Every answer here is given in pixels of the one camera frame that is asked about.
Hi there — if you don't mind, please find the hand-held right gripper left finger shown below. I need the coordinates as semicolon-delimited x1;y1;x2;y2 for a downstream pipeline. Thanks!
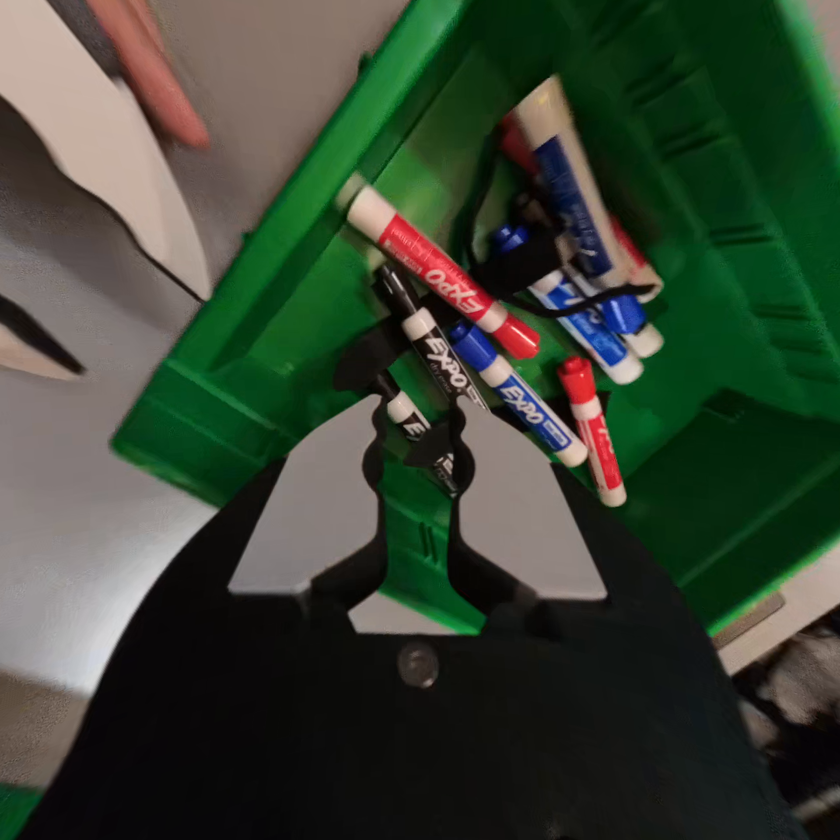
227;395;389;613

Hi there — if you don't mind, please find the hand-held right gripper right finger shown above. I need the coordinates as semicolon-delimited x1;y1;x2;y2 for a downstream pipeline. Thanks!
448;408;609;616

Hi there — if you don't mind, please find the grey desk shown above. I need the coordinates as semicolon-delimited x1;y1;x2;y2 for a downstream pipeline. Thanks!
0;0;840;788

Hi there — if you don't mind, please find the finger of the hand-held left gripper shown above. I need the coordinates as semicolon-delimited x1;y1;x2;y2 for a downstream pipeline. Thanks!
0;295;88;383
0;0;214;304

